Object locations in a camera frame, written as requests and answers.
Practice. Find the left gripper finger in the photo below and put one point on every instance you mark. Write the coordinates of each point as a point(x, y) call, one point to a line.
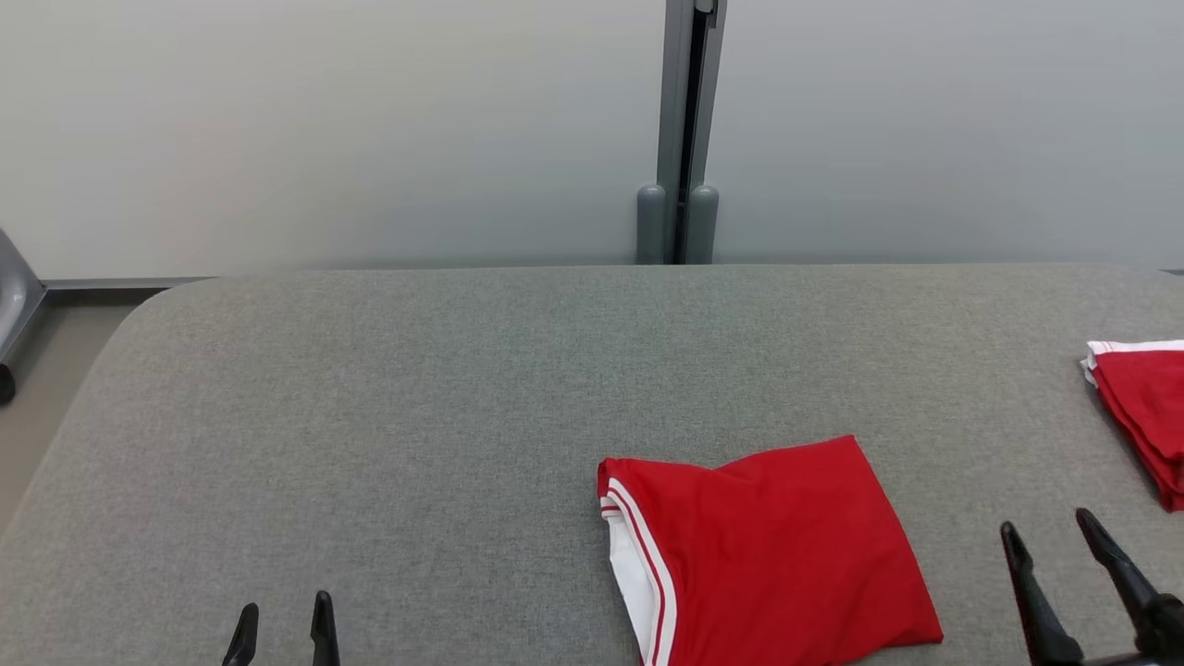
point(324, 638)
point(242, 643)

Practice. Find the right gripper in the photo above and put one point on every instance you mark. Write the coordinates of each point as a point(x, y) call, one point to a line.
point(1110, 660)

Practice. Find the red basketball shorts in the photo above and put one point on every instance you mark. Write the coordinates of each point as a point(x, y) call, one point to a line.
point(1147, 416)

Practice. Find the red basketball jersey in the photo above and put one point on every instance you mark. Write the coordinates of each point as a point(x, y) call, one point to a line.
point(786, 555)

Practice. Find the black caster wheel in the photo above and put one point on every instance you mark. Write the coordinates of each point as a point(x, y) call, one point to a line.
point(6, 384)

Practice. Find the grey metal frame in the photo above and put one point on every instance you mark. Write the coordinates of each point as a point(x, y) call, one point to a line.
point(14, 296)

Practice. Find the grey cylinder post foot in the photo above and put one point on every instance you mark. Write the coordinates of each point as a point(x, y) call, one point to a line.
point(651, 227)
point(703, 227)

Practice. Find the grey partition post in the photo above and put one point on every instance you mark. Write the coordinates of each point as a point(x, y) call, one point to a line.
point(689, 92)

